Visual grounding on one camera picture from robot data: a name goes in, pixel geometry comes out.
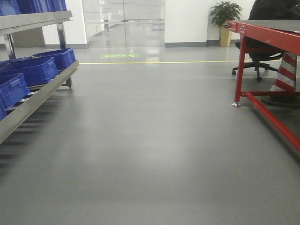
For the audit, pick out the blue crate middle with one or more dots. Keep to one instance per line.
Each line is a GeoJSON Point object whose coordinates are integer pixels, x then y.
{"type": "Point", "coordinates": [36, 71]}

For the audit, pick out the steel flow rack shelf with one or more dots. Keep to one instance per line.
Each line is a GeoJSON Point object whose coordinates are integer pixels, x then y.
{"type": "Point", "coordinates": [14, 23]}

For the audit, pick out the blue crate top shelf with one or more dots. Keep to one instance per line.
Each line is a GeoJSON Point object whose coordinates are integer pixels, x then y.
{"type": "Point", "coordinates": [17, 7]}

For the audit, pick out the glass door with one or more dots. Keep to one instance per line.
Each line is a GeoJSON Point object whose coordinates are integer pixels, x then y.
{"type": "Point", "coordinates": [124, 23]}

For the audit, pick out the blue crate far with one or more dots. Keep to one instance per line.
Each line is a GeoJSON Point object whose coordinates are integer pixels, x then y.
{"type": "Point", "coordinates": [63, 57]}

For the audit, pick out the black office chair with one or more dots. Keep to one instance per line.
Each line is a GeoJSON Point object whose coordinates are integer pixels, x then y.
{"type": "Point", "coordinates": [257, 57]}

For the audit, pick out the potted green plant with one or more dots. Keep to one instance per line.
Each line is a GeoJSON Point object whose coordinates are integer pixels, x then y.
{"type": "Point", "coordinates": [221, 13]}

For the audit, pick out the blue crate near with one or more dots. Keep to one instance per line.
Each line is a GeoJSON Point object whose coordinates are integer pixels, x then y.
{"type": "Point", "coordinates": [13, 88]}

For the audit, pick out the red white traffic cone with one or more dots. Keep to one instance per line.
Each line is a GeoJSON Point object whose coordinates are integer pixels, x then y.
{"type": "Point", "coordinates": [286, 74]}

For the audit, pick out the person in black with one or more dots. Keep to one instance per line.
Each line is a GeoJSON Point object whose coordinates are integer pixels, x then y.
{"type": "Point", "coordinates": [273, 10]}

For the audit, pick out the red frame table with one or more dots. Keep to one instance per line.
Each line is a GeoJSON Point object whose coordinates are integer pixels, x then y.
{"type": "Point", "coordinates": [261, 41]}

